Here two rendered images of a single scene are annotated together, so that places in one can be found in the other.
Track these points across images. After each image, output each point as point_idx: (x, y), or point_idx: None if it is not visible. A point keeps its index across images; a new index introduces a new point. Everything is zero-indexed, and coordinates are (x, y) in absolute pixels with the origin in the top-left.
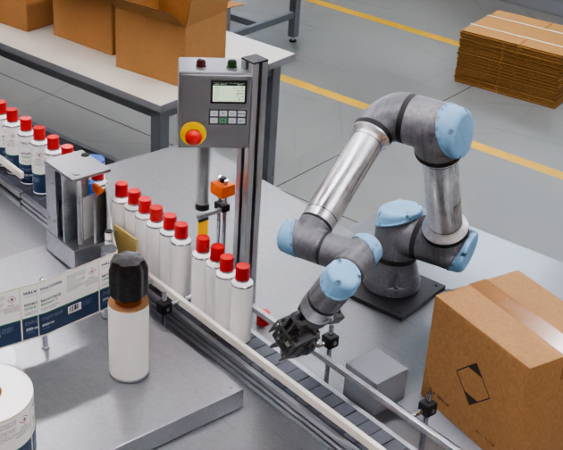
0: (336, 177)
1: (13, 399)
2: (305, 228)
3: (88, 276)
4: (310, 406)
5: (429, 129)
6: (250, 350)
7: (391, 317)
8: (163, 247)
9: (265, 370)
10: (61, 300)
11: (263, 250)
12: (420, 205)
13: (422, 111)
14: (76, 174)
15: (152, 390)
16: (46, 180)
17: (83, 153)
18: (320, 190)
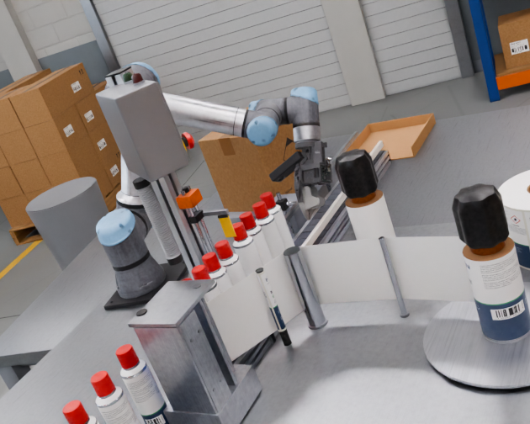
0: (207, 102)
1: (529, 177)
2: (262, 113)
3: (331, 258)
4: (339, 209)
5: (151, 75)
6: (311, 234)
7: None
8: (231, 283)
9: (323, 228)
10: (371, 268)
11: (115, 362)
12: (107, 214)
13: (138, 69)
14: (199, 283)
15: None
16: (190, 347)
17: (138, 315)
18: (221, 108)
